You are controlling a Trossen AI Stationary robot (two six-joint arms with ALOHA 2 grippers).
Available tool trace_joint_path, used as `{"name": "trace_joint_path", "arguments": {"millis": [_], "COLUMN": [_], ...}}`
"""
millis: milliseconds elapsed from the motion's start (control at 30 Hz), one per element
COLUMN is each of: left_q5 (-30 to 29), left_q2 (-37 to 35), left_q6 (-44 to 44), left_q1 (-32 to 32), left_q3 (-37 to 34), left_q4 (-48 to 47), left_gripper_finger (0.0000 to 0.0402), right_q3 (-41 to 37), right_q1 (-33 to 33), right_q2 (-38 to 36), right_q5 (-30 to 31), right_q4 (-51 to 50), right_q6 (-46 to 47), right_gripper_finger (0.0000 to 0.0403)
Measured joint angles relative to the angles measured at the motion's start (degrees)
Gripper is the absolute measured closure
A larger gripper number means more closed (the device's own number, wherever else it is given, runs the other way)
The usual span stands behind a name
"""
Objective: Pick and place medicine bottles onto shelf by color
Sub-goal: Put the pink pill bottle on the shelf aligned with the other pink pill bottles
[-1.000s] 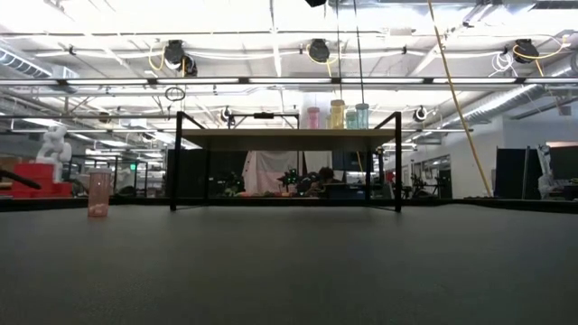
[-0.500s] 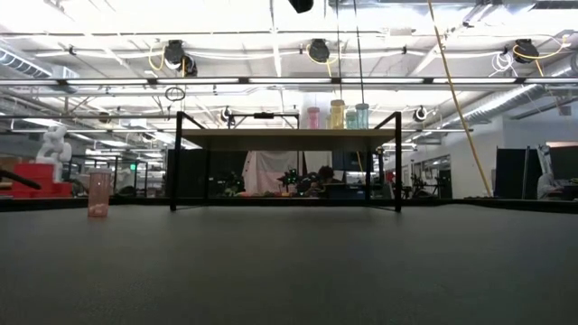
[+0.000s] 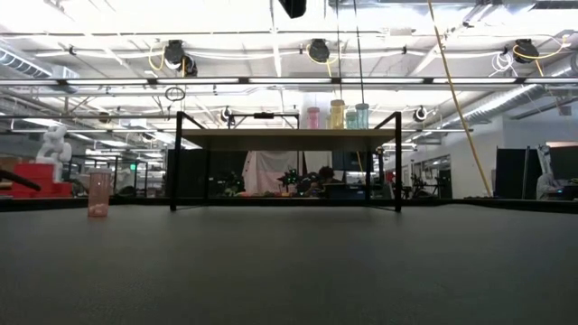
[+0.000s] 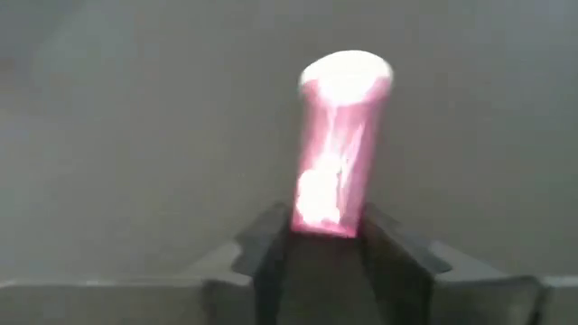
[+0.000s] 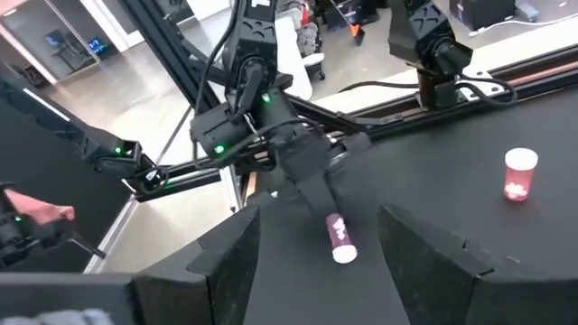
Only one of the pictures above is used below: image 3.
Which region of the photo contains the yellow medicine bottle white cap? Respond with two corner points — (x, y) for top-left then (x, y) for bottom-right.
(330, 98), (347, 131)

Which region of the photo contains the red medicine bottle white cap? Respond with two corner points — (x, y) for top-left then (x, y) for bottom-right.
(87, 167), (114, 218)

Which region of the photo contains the white hanging cloth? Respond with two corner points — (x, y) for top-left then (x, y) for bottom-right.
(241, 150), (299, 195)

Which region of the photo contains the long white light bar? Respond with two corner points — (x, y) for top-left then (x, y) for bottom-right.
(0, 75), (578, 88)

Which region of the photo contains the black table mat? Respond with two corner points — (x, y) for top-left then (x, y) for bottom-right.
(0, 203), (578, 325)

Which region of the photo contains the black partition panel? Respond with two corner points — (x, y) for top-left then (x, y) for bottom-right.
(495, 147), (547, 200)

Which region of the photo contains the white robot figure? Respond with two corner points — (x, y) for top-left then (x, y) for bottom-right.
(34, 125), (73, 181)

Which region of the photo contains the red box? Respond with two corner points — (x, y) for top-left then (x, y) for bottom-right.
(12, 162), (73, 199)

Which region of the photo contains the dark computer monitor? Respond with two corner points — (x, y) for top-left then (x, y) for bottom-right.
(548, 146), (578, 181)

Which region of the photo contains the long black cable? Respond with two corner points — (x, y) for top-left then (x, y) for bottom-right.
(351, 0), (366, 106)

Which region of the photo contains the black aluminium table frame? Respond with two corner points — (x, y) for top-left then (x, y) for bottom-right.
(0, 194), (578, 214)

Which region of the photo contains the yellow power cable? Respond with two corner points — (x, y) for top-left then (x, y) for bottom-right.
(426, 0), (493, 199)

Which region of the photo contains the silver ventilation duct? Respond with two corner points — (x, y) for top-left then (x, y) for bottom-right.
(451, 53), (578, 127)
(0, 44), (80, 82)

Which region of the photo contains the black cable loop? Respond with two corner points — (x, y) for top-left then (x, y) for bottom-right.
(0, 169), (42, 191)

